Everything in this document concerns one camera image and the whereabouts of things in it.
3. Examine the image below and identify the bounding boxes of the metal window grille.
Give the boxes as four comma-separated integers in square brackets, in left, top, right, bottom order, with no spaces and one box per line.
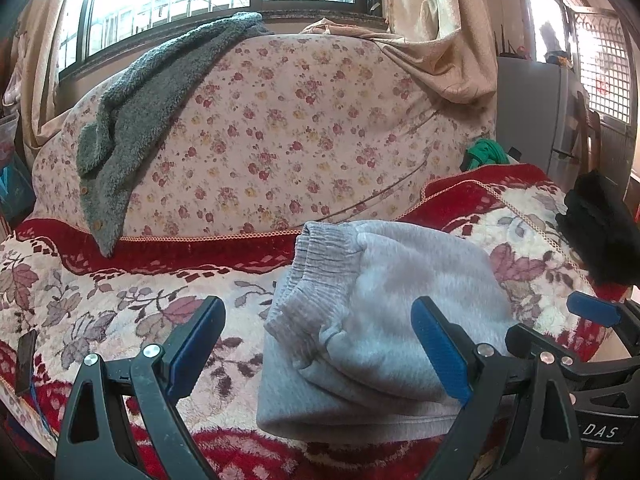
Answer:
[520,0,640,136]

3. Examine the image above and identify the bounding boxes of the beige curtain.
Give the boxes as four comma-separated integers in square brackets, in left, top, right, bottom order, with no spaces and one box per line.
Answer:
[17,0,103,161]
[300,0,501,106]

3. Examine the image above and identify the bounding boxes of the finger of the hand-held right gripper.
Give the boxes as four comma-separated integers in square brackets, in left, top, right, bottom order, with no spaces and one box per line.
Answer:
[505,325,582,368]
[567,292,640,356]

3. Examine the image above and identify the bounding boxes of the grey pants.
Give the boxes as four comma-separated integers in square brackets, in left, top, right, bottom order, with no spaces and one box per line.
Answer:
[256,220,521,443]

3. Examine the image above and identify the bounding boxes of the grey refrigerator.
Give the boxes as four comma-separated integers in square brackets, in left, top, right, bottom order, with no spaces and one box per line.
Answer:
[496,55,591,178]

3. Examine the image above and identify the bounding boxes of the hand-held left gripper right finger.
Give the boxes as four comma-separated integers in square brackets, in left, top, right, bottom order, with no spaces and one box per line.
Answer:
[411,296,583,480]

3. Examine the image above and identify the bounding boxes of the grey fleece garment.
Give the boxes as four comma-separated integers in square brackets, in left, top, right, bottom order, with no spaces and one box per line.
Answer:
[76,11,276,258]

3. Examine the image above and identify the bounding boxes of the black phone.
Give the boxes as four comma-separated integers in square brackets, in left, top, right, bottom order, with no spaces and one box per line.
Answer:
[15,329,39,397]

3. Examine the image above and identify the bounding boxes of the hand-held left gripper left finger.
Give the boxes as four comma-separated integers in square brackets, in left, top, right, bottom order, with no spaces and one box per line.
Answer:
[54,296,226,480]

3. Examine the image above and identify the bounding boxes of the floral print quilt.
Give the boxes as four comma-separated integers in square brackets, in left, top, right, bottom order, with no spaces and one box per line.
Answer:
[30,32,498,241]

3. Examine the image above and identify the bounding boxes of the black cloth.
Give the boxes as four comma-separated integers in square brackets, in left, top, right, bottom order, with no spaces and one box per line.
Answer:
[555,170,636,286]

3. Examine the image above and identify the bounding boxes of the red floral plush blanket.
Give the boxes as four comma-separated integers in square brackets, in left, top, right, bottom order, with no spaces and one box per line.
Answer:
[0,162,631,480]

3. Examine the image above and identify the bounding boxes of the green cloth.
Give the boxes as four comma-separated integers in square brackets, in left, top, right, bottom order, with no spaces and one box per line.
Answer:
[462,139,511,171]

